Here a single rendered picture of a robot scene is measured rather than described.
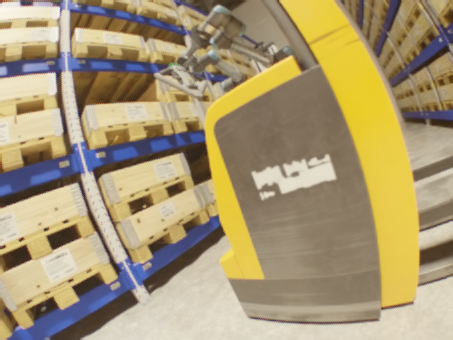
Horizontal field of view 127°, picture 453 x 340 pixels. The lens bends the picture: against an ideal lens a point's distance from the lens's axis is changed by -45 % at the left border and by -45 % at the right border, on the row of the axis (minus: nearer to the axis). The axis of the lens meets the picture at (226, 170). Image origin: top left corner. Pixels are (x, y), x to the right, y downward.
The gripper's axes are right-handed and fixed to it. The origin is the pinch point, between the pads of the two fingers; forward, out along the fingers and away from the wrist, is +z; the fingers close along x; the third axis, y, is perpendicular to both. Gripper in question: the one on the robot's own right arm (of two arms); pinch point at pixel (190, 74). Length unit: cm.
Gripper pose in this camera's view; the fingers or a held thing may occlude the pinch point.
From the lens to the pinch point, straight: 140.1
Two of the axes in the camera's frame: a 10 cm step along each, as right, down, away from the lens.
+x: -6.1, 5.3, 5.8
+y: 7.6, 1.9, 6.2
